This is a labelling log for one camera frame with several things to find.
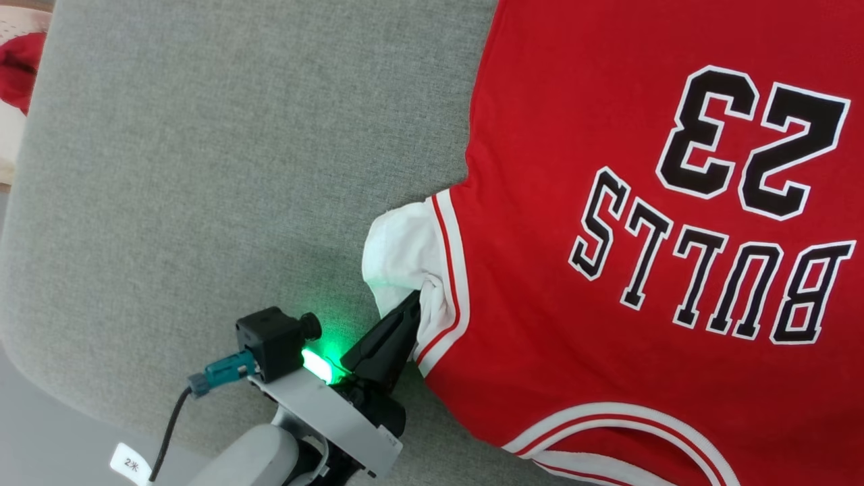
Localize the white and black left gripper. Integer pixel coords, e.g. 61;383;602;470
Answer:
248;292;421;481

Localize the red Bulls 23 jersey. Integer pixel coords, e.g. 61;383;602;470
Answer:
362;0;864;486

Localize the grey fabric sofa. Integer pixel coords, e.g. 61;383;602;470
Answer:
0;0;588;486

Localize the dark red crumpled cloth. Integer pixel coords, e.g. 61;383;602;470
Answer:
0;32;47;116

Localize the black cable with teal connector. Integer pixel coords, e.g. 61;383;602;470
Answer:
148;350;258;482

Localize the white cable label tag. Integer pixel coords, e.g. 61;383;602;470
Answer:
109;442;153;486

